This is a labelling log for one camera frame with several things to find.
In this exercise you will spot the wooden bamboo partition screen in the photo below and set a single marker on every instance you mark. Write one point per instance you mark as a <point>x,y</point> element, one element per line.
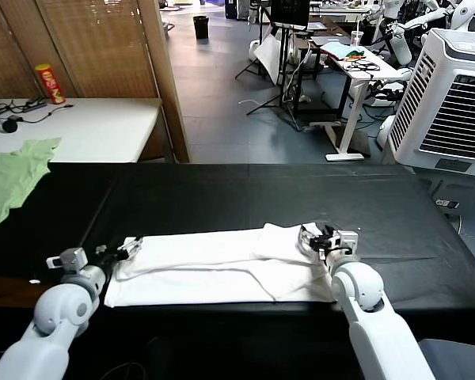
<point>103,47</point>

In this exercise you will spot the white printed t-shirt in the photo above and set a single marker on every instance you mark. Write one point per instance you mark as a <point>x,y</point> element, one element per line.
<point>202,273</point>

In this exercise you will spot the black monitor on tripod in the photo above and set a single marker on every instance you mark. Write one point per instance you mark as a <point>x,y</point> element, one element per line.
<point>289,10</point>

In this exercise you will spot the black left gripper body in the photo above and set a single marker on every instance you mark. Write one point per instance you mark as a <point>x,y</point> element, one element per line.
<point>107,258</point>

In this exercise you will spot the white leaning board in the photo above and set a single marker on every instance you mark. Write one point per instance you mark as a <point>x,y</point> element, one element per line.
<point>271,59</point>

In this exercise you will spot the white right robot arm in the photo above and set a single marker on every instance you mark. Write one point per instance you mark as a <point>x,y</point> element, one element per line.
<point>364,308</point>

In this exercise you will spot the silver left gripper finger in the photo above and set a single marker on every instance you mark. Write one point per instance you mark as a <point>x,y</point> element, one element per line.
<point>130,251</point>
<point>132,242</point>

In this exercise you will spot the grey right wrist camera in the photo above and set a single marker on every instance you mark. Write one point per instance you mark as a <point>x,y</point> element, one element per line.
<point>348,240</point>

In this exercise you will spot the black trash bin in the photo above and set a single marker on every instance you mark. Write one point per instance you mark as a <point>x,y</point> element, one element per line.
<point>201,27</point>

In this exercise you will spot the light green t-shirt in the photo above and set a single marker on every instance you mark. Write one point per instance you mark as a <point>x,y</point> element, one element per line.
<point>8,178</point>

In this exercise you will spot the white standing desk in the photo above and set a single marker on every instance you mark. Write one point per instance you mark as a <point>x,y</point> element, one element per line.
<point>364,73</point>

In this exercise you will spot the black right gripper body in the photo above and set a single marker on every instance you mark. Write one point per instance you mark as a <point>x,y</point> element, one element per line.
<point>327,240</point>

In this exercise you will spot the plastic cup with straw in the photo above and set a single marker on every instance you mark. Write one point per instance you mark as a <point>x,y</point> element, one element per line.
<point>356,37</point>

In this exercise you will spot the white side table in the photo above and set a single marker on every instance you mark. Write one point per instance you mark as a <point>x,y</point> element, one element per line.
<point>103,126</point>

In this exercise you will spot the black table cloth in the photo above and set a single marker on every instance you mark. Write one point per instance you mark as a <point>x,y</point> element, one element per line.
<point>261,198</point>

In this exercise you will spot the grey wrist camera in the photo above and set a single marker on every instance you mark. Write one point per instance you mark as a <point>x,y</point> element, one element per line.
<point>348,240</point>
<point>69,258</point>

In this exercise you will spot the dark power strip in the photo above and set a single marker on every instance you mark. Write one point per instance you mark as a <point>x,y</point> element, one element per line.
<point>35,105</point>

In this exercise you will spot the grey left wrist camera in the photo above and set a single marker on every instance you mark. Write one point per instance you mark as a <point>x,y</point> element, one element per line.
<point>69,258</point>

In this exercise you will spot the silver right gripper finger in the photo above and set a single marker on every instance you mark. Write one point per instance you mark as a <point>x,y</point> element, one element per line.
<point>311,230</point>
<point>308,243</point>

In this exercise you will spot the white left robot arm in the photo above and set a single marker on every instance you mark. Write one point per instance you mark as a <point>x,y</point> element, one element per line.
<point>59,312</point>

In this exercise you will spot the white humanoid robot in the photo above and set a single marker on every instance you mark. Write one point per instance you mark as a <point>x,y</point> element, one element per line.
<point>461,14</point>
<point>397,43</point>

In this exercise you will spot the red chips can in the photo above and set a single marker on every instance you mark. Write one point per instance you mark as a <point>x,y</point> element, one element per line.
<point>50,85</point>

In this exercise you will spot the white air cooler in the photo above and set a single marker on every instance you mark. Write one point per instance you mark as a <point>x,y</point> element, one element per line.
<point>443,99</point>

